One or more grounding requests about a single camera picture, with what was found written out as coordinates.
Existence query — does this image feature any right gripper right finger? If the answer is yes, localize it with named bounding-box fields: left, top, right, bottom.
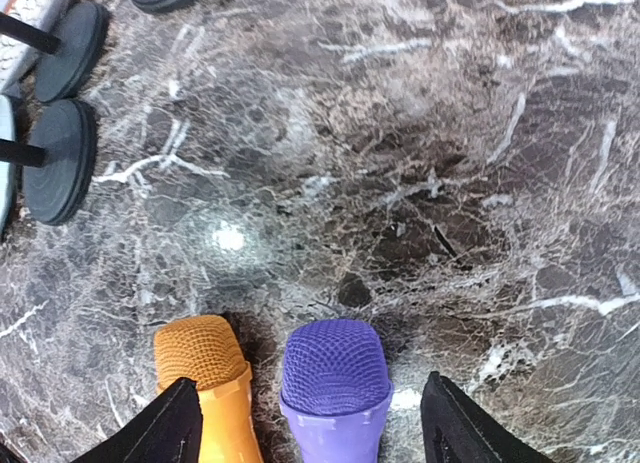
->
left=420, top=371, right=552, bottom=463

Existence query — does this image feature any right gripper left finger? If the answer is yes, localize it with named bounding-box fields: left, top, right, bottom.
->
left=75, top=377, right=203, bottom=463

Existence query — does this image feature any orange microphone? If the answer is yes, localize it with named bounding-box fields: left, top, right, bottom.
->
left=154, top=315, right=263, bottom=463

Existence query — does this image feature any purple microphone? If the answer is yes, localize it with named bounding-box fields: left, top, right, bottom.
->
left=280, top=319, right=394, bottom=462

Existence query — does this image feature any black stand of purple microphone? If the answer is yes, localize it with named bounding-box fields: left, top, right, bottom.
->
left=1, top=95, right=98, bottom=228

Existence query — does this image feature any empty black microphone stand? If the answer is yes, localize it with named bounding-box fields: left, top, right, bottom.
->
left=1, top=1, right=109, bottom=103

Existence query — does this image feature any light green plate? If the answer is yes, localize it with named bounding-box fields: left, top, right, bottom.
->
left=0, top=93, right=21, bottom=239

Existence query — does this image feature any floral patterned bowl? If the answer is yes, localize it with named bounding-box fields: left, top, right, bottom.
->
left=1, top=0, right=71, bottom=92

